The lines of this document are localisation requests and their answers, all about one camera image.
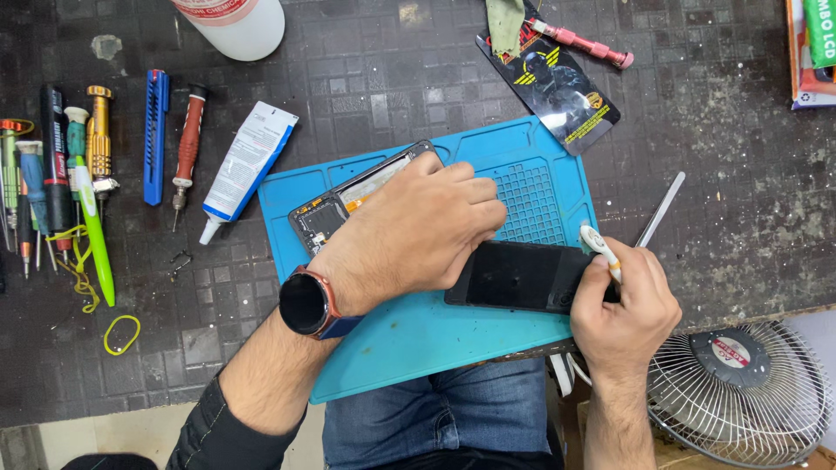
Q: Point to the blue utility knife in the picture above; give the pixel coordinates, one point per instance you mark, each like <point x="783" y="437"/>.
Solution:
<point x="156" y="137"/>

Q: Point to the flat metal spudger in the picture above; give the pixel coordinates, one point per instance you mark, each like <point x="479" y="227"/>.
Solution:
<point x="661" y="209"/>

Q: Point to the green orange-capped screwdriver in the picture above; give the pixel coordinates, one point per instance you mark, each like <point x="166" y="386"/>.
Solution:
<point x="9" y="170"/>

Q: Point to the white blue glue tube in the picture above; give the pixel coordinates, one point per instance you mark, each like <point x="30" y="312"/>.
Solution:
<point x="247" y="163"/>

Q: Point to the green cleaning cloth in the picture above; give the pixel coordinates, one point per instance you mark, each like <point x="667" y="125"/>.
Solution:
<point x="506" y="26"/>

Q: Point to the stack of colourful boxes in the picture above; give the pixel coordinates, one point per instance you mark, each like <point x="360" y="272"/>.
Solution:
<point x="813" y="59"/>

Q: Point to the black round smartwatch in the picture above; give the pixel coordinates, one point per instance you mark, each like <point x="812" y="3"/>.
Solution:
<point x="305" y="303"/>

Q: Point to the lime green pen tool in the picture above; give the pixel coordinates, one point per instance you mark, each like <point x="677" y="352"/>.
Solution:
<point x="96" y="241"/>

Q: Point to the white orange pry tool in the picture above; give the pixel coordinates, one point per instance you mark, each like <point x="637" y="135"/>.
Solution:
<point x="597" y="243"/>

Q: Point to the person's blue jeans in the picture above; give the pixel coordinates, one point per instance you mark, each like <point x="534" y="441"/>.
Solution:
<point x="437" y="418"/>

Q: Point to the person's right hand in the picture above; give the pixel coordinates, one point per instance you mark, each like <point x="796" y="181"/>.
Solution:
<point x="630" y="313"/>

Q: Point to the tangled yellow rubber bands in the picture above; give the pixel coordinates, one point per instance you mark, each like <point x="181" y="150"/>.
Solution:
<point x="81" y="280"/>

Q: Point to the slim black orange screwdriver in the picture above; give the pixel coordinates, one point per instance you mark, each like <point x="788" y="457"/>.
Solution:
<point x="25" y="235"/>

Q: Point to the white plastic bottle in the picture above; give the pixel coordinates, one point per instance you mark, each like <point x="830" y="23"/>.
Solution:
<point x="238" y="26"/>

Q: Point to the black printed packaging card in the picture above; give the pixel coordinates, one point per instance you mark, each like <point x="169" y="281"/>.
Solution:
<point x="555" y="85"/>

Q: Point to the teal white-capped screwdriver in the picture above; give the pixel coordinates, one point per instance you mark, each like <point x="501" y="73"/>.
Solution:
<point x="76" y="134"/>

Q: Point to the gold metal screwdriver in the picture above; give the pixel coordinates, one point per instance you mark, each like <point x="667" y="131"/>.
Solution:
<point x="100" y="137"/>

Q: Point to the black phone frame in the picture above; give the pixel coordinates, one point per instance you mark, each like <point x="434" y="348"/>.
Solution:
<point x="326" y="219"/>

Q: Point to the blue silicone repair mat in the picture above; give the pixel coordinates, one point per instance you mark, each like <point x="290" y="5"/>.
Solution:
<point x="405" y="339"/>

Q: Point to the yellow rubber band loop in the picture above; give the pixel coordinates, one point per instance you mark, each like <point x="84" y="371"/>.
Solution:
<point x="108" y="339"/>

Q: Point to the person's left hand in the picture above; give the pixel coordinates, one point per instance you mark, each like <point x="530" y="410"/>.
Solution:
<point x="405" y="235"/>

